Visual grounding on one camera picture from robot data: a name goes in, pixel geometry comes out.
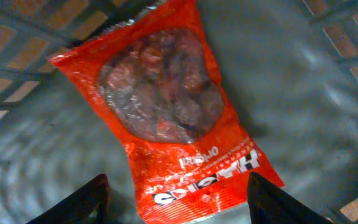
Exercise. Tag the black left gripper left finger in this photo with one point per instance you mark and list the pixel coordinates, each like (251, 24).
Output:
(77, 207)

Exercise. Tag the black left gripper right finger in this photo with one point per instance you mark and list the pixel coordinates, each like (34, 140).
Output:
(268, 204)

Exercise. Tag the red candy bag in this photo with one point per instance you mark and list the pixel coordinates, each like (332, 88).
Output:
(157, 86)

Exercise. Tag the grey plastic mesh basket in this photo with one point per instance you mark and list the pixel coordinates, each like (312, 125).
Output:
(289, 94)

